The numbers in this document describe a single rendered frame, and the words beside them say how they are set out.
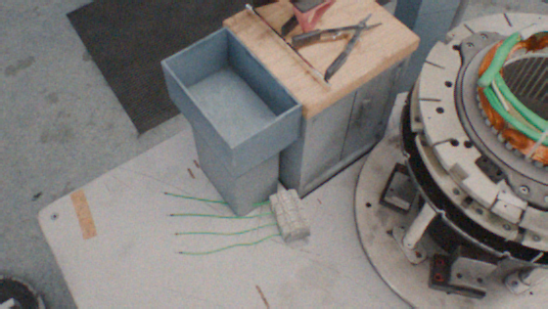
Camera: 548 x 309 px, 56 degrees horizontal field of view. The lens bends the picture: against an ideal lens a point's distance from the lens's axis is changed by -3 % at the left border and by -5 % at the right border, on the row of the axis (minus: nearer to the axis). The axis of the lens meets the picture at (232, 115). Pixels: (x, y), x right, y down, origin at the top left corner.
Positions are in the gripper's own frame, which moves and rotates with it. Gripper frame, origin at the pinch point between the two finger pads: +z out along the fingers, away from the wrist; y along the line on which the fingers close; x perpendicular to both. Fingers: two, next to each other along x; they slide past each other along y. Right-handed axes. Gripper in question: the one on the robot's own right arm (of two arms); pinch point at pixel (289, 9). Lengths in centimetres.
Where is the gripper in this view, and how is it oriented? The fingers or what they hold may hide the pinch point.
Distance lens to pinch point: 74.4
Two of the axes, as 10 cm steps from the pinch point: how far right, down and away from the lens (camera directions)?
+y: 5.7, 6.8, -4.6
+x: 8.2, -5.0, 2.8
